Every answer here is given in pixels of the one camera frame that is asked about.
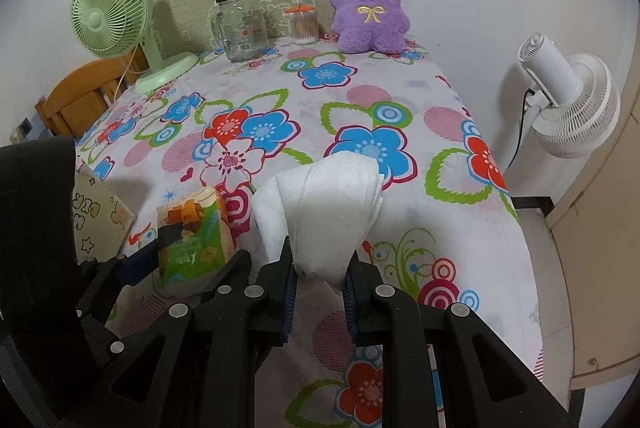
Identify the green desk fan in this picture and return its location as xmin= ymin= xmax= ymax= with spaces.
xmin=70 ymin=0 xmax=200 ymax=95

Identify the black metal frame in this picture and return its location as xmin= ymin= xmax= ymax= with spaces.
xmin=510 ymin=195 xmax=555 ymax=216

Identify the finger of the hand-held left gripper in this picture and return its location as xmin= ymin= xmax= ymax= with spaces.
xmin=192 ymin=250 xmax=252 ymax=310
xmin=76 ymin=253 xmax=167 ymax=325

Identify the green orange tissue packet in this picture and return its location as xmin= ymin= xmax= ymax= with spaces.
xmin=156 ymin=185 xmax=236 ymax=299

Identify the beige door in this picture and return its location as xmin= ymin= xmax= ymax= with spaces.
xmin=542 ymin=8 xmax=640 ymax=391

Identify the black fan cable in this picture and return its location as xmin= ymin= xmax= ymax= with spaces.
xmin=505 ymin=85 xmax=533 ymax=174

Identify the floral bed sheet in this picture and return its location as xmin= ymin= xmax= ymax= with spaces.
xmin=72 ymin=35 xmax=543 ymax=428

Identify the purple plush toy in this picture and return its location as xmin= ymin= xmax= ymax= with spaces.
xmin=327 ymin=0 xmax=412 ymax=55

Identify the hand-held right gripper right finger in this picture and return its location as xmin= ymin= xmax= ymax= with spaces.
xmin=344 ymin=257 xmax=581 ymax=428

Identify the white towel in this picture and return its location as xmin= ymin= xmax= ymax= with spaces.
xmin=252 ymin=153 xmax=386 ymax=284

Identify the cotton swab container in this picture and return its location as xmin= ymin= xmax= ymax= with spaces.
xmin=284 ymin=4 xmax=320 ymax=45

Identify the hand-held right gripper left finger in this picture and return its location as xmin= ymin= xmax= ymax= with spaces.
xmin=65 ymin=235 xmax=297 ymax=428

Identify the cream fan cable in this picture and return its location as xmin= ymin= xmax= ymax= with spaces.
xmin=116 ymin=48 xmax=141 ymax=101

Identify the wooden chair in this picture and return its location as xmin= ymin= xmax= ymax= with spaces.
xmin=34 ymin=57 xmax=136 ymax=140

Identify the white fan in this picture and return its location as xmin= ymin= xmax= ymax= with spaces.
xmin=516 ymin=33 xmax=622 ymax=159

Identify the glass jar mug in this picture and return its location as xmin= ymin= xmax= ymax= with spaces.
xmin=210 ymin=0 xmax=266 ymax=63

